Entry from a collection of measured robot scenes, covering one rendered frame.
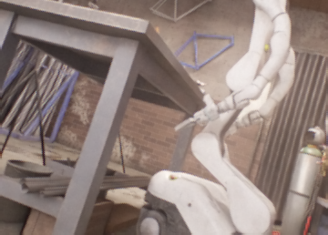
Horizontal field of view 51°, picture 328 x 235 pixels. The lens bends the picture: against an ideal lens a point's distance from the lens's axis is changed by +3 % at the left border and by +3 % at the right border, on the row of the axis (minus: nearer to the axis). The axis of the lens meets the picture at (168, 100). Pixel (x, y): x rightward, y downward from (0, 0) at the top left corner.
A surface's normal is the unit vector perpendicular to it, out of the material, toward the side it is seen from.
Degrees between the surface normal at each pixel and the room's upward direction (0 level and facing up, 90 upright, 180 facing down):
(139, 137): 90
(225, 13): 90
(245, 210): 90
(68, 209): 90
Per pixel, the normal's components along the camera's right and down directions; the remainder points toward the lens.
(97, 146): -0.26, -0.21
